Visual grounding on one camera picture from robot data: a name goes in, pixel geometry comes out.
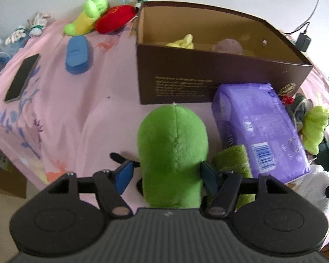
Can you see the white fluffy towel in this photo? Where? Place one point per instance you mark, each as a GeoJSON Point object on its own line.
{"type": "Point", "coordinates": [316, 182]}

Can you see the green fuzzy cloth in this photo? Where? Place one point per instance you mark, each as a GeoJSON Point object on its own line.
{"type": "Point", "coordinates": [233, 159]}

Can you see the purple soft packet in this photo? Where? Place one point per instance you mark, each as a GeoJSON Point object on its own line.
{"type": "Point", "coordinates": [257, 120]}

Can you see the lime mesh bath pouf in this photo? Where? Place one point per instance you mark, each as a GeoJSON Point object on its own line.
{"type": "Point", "coordinates": [315, 126]}

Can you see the red plush toy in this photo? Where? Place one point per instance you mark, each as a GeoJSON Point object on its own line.
{"type": "Point", "coordinates": [113, 19]}

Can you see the pale yellow plush toy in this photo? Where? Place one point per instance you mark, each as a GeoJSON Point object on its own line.
{"type": "Point", "coordinates": [182, 42]}

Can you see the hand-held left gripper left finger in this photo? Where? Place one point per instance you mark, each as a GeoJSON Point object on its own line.
{"type": "Point", "coordinates": [124, 176]}

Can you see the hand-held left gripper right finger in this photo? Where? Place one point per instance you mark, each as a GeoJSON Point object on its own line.
{"type": "Point", "coordinates": [209, 178]}

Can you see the red mesh bath pouf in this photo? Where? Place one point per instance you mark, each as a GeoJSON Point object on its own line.
{"type": "Point", "coordinates": [287, 99]}

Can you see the green and yellow plush toy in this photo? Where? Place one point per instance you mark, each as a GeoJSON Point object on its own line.
{"type": "Point", "coordinates": [85, 20]}

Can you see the brown cardboard box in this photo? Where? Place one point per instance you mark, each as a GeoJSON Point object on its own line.
{"type": "Point", "coordinates": [181, 68]}

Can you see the mauve plush toy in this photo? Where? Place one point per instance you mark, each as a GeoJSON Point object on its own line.
{"type": "Point", "coordinates": [227, 46]}

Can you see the black smartphone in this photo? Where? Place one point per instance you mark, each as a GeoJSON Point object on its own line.
{"type": "Point", "coordinates": [22, 78]}

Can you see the pink printed bedsheet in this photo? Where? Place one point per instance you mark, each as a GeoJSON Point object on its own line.
{"type": "Point", "coordinates": [98, 101]}

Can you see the black power adapter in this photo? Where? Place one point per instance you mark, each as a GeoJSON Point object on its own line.
{"type": "Point", "coordinates": [303, 41]}

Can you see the blue pill-shaped plush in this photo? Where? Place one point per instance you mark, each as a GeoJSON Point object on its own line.
{"type": "Point", "coordinates": [76, 56]}

